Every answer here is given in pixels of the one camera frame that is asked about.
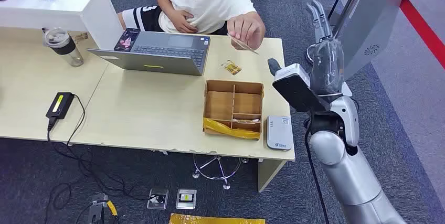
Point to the person's left hand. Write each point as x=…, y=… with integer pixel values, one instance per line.
x=248, y=27

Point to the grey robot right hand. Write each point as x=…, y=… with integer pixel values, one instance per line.
x=328, y=66

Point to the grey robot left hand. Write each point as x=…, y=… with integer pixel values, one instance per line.
x=94, y=216

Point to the person's right hand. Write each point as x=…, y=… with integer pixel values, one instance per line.
x=180, y=21

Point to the gold patterned key card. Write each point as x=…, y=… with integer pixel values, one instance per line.
x=247, y=121
x=231, y=67

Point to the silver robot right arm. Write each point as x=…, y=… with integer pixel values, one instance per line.
x=347, y=177

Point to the person's right forearm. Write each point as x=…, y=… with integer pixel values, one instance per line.
x=165, y=5

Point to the grey card reader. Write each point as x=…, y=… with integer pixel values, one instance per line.
x=280, y=133

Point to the small tan card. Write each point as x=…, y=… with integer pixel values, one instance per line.
x=80, y=37

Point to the grey laptop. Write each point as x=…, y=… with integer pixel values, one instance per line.
x=167, y=55

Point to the black phone with pink picture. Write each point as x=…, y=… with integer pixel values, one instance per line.
x=127, y=40

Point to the steel floor socket with plug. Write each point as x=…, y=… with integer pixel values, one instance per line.
x=158, y=198

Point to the grey kiosk stand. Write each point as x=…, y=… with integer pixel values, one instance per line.
x=375, y=14

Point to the wooden compartment box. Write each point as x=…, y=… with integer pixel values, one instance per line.
x=219, y=106

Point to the steel floor socket yellow label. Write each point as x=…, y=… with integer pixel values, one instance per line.
x=186, y=199

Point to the yellow tape strip on box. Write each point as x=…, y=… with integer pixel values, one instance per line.
x=226, y=130

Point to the black power adapter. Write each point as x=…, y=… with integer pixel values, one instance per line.
x=59, y=106

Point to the clear tumbler with black band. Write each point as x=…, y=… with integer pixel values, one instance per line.
x=66, y=48

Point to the white raised counter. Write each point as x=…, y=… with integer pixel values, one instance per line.
x=62, y=7

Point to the yellow floor tape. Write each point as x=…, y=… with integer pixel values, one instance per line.
x=215, y=219

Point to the beige desk leg panel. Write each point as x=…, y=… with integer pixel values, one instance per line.
x=269, y=175

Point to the chrome stool base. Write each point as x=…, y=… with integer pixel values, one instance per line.
x=226, y=183

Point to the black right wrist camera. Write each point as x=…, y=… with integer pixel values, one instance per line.
x=295, y=92

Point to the chrome stanchion post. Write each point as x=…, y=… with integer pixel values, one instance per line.
x=349, y=5

